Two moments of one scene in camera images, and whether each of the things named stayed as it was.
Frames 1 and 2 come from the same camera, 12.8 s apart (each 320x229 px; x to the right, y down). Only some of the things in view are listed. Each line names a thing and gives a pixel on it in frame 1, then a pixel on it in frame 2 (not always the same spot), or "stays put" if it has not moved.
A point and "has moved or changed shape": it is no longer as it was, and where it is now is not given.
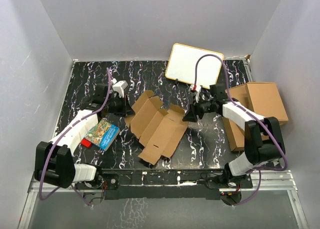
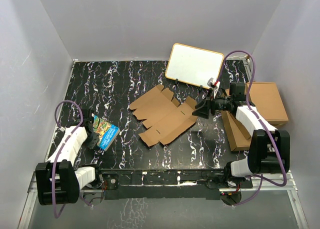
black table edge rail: (165, 184) stays put
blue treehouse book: (102, 134) stays put
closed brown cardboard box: (264, 99) stays put
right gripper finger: (189, 116) → (203, 111)
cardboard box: (158, 132) has moved or changed shape
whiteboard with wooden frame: (181, 65) stays put
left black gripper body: (117, 106) → (92, 139)
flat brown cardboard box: (235, 132) stays put
